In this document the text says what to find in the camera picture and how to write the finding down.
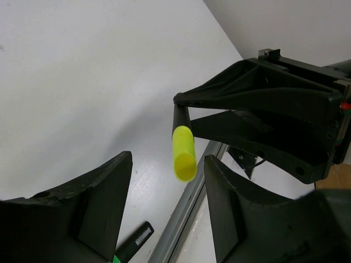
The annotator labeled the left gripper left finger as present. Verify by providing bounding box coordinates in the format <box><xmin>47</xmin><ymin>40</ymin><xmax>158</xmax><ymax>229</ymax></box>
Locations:
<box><xmin>1</xmin><ymin>151</ymin><xmax>133</xmax><ymax>262</ymax></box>

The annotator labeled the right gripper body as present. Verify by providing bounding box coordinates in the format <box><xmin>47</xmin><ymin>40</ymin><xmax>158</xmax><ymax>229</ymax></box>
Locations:
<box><xmin>253</xmin><ymin>49</ymin><xmax>350</xmax><ymax>166</ymax></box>

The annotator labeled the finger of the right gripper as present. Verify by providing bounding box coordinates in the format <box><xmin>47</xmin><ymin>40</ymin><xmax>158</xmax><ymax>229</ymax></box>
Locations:
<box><xmin>173</xmin><ymin>58</ymin><xmax>343</xmax><ymax>123</ymax></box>
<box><xmin>191</xmin><ymin>111</ymin><xmax>332</xmax><ymax>184</ymax></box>

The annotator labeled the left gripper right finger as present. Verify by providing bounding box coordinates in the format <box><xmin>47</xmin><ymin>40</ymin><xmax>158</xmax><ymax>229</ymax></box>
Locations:
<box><xmin>204</xmin><ymin>155</ymin><xmax>350</xmax><ymax>262</ymax></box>

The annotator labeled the yellow black highlighter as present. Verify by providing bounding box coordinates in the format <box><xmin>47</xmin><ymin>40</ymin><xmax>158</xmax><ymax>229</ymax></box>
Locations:
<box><xmin>172</xmin><ymin>104</ymin><xmax>197</xmax><ymax>182</ymax></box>

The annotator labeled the green black highlighter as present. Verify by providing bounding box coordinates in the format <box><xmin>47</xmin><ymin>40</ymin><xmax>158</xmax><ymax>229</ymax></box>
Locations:
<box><xmin>112</xmin><ymin>221</ymin><xmax>154</xmax><ymax>263</ymax></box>

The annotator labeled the aluminium frame rail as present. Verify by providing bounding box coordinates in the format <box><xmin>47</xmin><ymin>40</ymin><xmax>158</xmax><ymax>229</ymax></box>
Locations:
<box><xmin>149</xmin><ymin>141</ymin><xmax>228</xmax><ymax>263</ymax></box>

